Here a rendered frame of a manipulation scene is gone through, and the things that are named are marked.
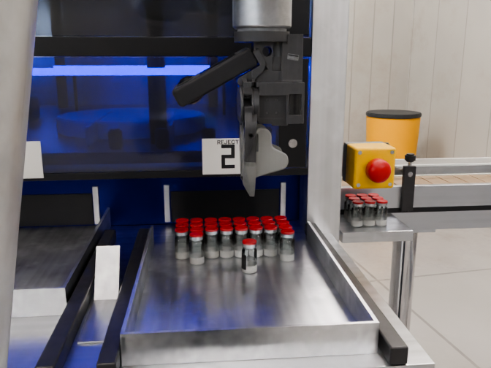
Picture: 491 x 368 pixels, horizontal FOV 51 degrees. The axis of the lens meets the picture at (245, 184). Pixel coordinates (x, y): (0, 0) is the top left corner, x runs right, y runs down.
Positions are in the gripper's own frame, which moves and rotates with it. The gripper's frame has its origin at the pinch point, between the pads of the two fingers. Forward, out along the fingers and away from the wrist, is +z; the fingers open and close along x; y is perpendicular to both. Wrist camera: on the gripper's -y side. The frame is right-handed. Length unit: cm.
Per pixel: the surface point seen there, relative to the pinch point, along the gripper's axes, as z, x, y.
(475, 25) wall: -42, 333, 209
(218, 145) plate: -2.8, 15.4, -3.2
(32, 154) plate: -1.9, 15.1, -32.6
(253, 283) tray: 12.8, -4.3, 0.7
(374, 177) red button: 2.3, 12.4, 22.4
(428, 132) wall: 49, 383, 201
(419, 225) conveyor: 15.8, 26.8, 37.3
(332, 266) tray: 10.4, -4.9, 11.3
